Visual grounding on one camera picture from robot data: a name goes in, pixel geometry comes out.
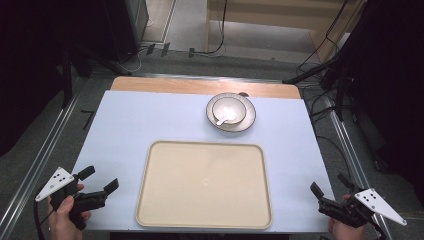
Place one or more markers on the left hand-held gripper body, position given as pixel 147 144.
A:
pixel 56 181

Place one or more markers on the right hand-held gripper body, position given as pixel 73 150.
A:
pixel 373 203

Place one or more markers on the person's left hand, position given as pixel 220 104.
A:
pixel 64 216

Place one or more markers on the person's right hand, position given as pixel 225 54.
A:
pixel 341 230

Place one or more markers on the pale blue table mat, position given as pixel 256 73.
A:
pixel 133 120

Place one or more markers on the beige plastic tray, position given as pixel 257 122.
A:
pixel 204 185

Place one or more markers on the black metal stand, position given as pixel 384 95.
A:
pixel 67 76
pixel 310 73

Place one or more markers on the white cup on saucer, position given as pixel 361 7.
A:
pixel 248 116

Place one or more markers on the white ceramic spoon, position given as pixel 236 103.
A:
pixel 226 119

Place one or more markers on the small dark disc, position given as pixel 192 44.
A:
pixel 243 94

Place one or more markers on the white bowl with dark rim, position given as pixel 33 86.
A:
pixel 230 106

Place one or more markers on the dark plug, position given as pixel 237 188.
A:
pixel 150 49
pixel 165 49

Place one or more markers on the dark cabinet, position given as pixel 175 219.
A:
pixel 133 23

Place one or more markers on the light wooden shelf unit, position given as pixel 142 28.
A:
pixel 266 13

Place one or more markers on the metal floor rail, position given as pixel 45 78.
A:
pixel 350 160
pixel 36 166

